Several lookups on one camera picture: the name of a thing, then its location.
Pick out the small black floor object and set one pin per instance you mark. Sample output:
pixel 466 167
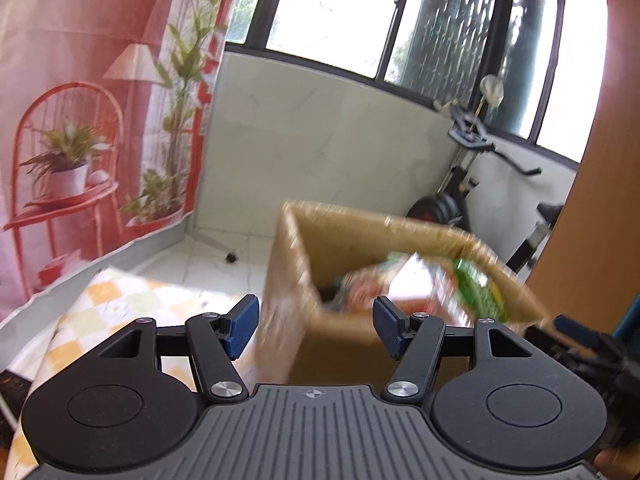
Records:
pixel 231 258

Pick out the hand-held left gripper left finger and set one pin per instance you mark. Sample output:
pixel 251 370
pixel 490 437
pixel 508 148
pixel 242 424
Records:
pixel 242 325

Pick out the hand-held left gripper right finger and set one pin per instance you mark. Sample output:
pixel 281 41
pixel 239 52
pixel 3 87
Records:
pixel 387 324

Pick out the black exercise bike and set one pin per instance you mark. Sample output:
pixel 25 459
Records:
pixel 465 195

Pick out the black framed window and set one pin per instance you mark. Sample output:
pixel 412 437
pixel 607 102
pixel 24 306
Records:
pixel 340 10

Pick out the green snack packet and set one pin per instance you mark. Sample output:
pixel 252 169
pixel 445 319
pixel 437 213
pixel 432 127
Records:
pixel 477 287

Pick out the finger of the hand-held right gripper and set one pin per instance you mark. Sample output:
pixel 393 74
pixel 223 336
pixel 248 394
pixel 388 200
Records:
pixel 575 327

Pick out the checkered floral tablecloth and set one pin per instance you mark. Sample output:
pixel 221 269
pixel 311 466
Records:
pixel 100 305

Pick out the red printed backdrop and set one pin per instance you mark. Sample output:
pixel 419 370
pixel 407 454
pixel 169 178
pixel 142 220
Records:
pixel 75 110

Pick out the brown cardboard box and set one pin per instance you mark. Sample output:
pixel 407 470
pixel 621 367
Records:
pixel 320 350

